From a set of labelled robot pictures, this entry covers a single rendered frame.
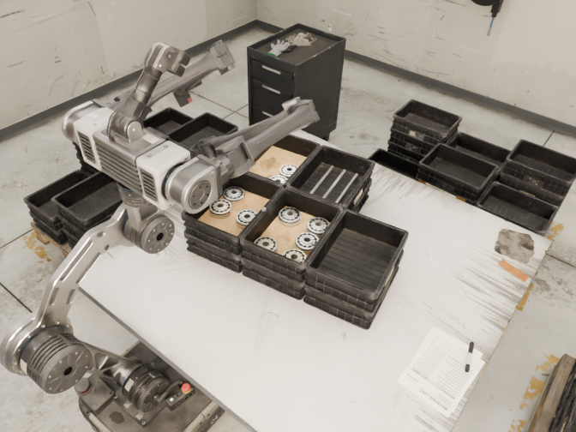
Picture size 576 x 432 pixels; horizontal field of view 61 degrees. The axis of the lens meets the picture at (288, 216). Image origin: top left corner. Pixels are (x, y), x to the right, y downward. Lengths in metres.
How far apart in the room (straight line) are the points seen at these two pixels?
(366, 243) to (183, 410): 1.09
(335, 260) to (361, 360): 0.42
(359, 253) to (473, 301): 0.53
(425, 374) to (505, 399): 0.98
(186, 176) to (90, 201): 1.66
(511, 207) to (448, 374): 1.59
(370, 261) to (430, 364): 0.47
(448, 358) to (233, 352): 0.82
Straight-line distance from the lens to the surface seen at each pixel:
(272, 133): 1.64
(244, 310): 2.07
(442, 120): 3.76
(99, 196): 3.05
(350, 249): 2.15
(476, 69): 5.13
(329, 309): 2.04
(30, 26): 4.61
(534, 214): 3.37
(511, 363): 3.04
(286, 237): 2.17
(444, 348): 2.08
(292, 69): 3.45
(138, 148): 1.51
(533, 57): 4.94
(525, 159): 3.63
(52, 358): 1.77
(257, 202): 2.33
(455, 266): 2.38
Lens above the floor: 2.36
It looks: 42 degrees down
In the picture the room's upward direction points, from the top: 2 degrees clockwise
